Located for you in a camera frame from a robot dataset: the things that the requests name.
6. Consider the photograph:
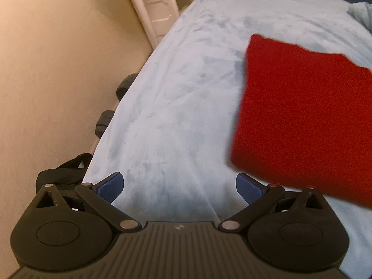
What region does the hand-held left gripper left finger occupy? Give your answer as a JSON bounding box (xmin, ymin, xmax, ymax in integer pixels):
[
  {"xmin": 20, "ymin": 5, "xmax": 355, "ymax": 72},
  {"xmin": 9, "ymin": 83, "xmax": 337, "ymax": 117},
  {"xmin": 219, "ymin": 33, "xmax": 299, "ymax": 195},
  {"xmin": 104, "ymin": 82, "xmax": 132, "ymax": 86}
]
[{"xmin": 34, "ymin": 172, "xmax": 142, "ymax": 233}]

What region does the red knitted cardigan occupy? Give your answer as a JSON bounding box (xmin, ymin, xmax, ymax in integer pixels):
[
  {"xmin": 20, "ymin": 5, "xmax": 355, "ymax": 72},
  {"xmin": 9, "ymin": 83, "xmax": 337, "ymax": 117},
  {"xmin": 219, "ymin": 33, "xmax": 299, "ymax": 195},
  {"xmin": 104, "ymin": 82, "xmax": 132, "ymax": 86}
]
[{"xmin": 230, "ymin": 34, "xmax": 372, "ymax": 208}]

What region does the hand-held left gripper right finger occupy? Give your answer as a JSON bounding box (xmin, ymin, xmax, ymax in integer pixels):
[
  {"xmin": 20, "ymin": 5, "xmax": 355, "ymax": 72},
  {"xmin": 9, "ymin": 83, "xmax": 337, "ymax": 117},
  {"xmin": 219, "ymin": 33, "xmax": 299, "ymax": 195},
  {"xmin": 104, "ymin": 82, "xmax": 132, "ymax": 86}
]
[{"xmin": 219, "ymin": 173, "xmax": 332, "ymax": 233}]

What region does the bed with light blue sheet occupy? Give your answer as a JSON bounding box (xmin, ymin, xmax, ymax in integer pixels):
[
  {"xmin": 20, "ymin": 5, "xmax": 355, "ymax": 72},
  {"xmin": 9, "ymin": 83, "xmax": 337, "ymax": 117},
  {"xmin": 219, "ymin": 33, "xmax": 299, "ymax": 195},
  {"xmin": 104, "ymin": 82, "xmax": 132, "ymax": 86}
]
[{"xmin": 82, "ymin": 0, "xmax": 372, "ymax": 279}]

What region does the dark slipper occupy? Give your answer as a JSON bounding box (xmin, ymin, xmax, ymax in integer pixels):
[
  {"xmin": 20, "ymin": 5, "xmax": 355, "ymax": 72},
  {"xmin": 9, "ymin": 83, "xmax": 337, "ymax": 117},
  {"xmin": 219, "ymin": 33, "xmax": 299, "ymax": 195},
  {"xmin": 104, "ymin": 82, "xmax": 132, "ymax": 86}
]
[
  {"xmin": 116, "ymin": 73, "xmax": 139, "ymax": 100},
  {"xmin": 94, "ymin": 110, "xmax": 117, "ymax": 138}
]

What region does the black bag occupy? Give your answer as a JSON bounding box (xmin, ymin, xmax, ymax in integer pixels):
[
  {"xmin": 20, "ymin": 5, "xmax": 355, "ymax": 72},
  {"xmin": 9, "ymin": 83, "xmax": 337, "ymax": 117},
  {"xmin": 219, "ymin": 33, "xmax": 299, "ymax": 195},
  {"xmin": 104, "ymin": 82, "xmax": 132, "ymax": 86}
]
[{"xmin": 36, "ymin": 153, "xmax": 94, "ymax": 194}]

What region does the light blue pillow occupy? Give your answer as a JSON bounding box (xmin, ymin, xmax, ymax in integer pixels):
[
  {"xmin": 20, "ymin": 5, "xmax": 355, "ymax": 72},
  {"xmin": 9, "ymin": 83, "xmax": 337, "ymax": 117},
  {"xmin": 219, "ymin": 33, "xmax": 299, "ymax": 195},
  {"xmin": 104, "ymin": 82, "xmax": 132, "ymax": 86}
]
[{"xmin": 348, "ymin": 2, "xmax": 372, "ymax": 31}]

